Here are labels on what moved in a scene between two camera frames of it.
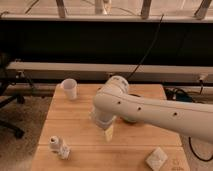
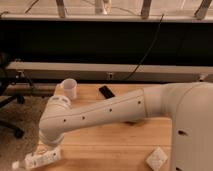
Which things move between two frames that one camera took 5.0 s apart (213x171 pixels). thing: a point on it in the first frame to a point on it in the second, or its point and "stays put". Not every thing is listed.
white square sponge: x=156 y=158 stays put
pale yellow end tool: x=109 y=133 to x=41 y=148
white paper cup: x=70 y=87 stays put
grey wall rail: x=96 y=73 stays put
